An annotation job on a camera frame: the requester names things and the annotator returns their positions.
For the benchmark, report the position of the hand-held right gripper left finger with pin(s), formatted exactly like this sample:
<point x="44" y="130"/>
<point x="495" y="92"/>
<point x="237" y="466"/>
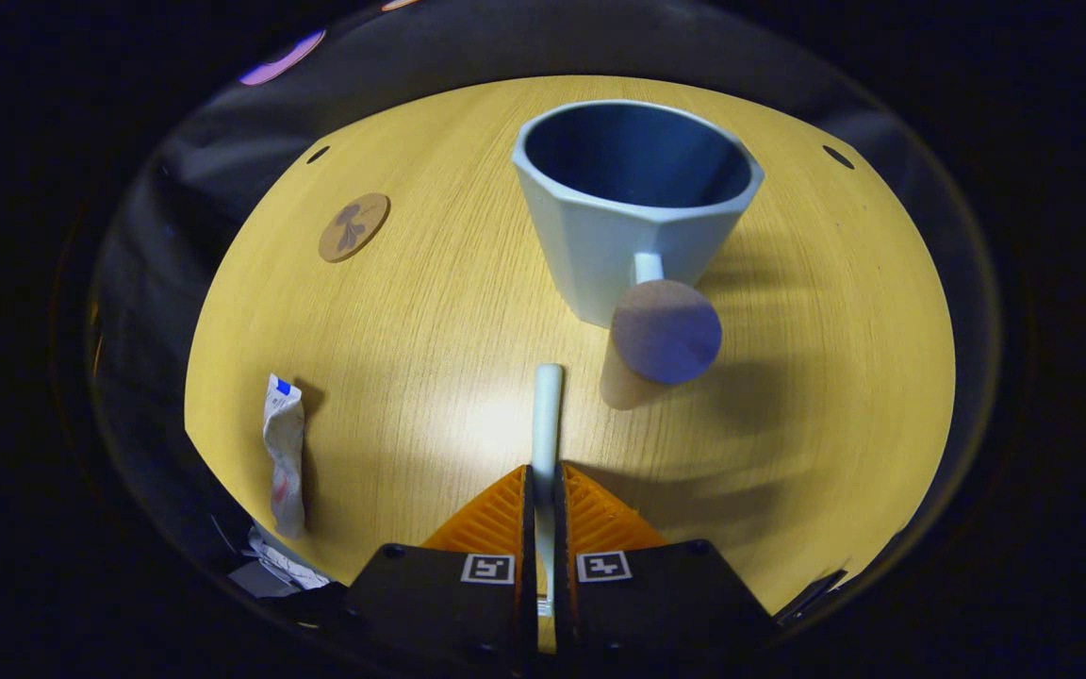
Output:
<point x="527" y="604"/>

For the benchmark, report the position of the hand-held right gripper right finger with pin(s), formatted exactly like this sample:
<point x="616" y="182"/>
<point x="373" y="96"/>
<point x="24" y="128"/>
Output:
<point x="566" y="604"/>

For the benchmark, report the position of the white toothpaste tube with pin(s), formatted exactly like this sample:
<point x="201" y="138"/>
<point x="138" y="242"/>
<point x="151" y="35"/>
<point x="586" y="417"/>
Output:
<point x="285" y="443"/>

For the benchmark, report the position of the round cork coaster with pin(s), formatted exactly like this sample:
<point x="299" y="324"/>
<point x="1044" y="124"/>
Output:
<point x="354" y="226"/>

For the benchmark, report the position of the wooden desktop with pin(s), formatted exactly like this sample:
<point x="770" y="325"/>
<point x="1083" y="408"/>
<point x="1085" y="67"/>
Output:
<point x="430" y="330"/>

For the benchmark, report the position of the white crumpled packaging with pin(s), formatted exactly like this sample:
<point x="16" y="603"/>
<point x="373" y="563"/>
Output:
<point x="288" y="561"/>

